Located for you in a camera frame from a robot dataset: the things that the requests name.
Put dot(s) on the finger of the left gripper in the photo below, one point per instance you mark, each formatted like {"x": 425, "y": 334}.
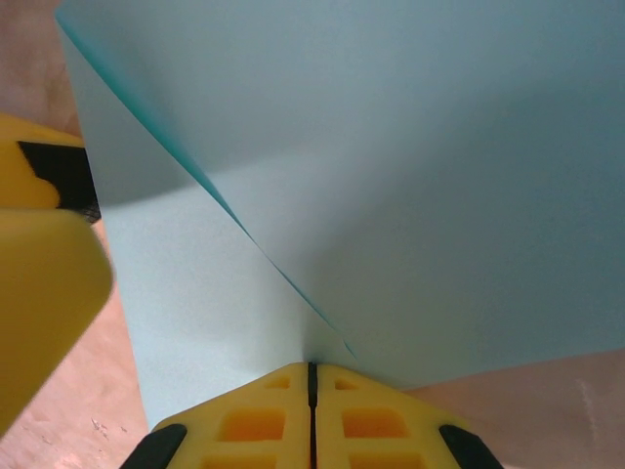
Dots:
{"x": 44, "y": 293}
{"x": 39, "y": 166}

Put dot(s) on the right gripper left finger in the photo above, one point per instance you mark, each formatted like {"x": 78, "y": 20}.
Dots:
{"x": 254, "y": 425}

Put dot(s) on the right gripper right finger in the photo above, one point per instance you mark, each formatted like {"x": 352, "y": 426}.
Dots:
{"x": 381, "y": 425}

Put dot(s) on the light blue paper sheet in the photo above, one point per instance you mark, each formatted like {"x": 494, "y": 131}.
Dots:
{"x": 342, "y": 171}

